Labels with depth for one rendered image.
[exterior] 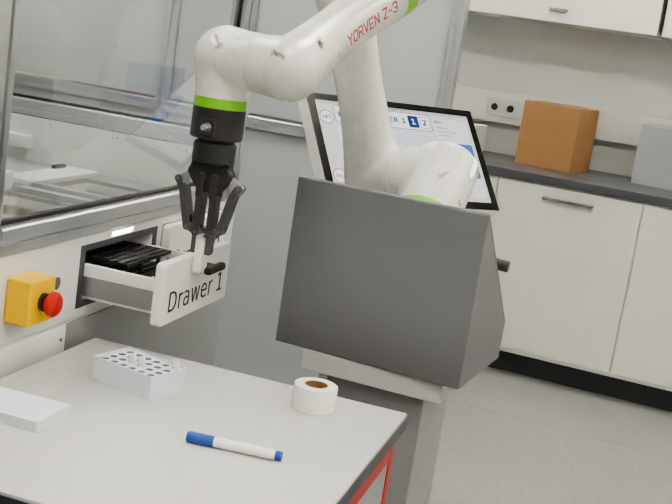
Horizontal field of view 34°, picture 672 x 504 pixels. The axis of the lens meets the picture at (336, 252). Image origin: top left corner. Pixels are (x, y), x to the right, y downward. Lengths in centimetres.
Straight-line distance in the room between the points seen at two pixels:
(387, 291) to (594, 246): 280
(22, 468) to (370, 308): 80
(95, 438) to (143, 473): 12
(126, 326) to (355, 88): 66
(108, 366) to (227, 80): 51
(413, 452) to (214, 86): 78
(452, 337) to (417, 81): 167
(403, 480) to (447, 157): 63
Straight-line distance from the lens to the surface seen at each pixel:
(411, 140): 285
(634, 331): 476
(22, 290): 172
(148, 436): 157
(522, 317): 482
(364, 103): 222
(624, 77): 538
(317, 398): 172
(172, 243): 221
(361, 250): 199
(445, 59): 347
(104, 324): 206
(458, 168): 215
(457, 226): 192
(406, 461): 210
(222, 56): 184
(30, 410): 158
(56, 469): 144
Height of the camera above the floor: 134
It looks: 11 degrees down
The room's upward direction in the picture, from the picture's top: 9 degrees clockwise
